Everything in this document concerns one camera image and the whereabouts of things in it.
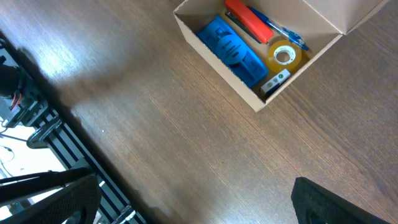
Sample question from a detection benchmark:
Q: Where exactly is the blue plastic tray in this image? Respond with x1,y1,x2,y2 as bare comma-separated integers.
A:
197,16,269,88

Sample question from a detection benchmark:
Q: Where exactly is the orange black stapler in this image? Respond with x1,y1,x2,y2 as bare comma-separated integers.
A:
224,0,274,44

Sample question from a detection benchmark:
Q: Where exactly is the yellow clear tape roll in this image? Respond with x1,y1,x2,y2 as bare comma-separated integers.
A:
266,40,302,73

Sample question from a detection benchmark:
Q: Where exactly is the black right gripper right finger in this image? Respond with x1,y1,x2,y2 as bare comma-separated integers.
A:
291,177,388,224

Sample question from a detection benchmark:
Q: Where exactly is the black aluminium frame rail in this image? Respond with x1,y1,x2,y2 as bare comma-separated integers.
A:
22,107,151,224

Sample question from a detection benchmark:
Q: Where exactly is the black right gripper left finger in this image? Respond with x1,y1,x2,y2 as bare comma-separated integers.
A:
1,175,101,224

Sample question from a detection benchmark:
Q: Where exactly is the blue ballpoint pen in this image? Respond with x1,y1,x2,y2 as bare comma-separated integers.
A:
248,6,309,51

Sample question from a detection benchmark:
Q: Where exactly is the cardboard box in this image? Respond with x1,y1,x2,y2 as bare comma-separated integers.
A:
174,0,384,111

